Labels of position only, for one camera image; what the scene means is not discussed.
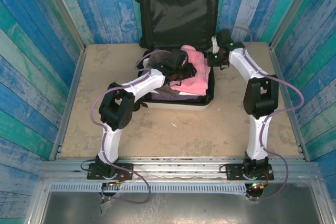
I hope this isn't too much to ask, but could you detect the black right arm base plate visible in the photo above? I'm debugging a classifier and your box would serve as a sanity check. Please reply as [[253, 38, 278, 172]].
[[225, 163, 275, 182]]

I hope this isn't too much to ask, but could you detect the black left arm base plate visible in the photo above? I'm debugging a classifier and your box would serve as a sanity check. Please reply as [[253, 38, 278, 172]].
[[87, 163, 134, 182]]

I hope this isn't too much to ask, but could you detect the white slotted cable duct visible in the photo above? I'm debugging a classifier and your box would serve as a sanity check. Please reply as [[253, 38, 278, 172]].
[[49, 183, 247, 193]]

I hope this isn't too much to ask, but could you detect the white hard-shell suitcase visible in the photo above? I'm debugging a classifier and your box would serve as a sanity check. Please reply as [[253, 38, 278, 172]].
[[133, 0, 220, 112]]

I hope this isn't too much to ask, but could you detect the steel sheet panel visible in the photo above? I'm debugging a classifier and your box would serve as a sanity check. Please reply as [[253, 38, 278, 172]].
[[39, 191, 323, 224]]

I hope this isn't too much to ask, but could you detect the pink towel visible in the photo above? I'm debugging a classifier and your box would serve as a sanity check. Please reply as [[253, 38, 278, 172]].
[[170, 45, 211, 96]]

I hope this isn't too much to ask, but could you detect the aluminium corner post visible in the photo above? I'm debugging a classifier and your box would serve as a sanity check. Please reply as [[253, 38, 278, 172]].
[[36, 0, 87, 51], [269, 0, 322, 49]]

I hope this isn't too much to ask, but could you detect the aluminium rail frame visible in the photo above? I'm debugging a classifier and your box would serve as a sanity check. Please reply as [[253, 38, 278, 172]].
[[39, 157, 322, 183]]

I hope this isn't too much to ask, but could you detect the purple cloth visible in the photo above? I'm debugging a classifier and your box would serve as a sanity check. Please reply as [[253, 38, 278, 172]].
[[151, 91, 208, 102]]

